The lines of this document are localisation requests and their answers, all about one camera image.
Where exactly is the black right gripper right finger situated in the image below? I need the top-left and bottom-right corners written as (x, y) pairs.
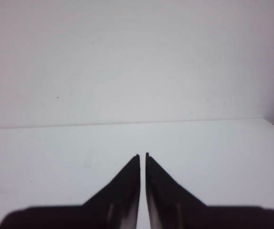
top-left (145, 153), bottom-right (274, 229)

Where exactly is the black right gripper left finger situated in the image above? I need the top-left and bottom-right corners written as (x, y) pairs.
top-left (0, 155), bottom-right (141, 229)

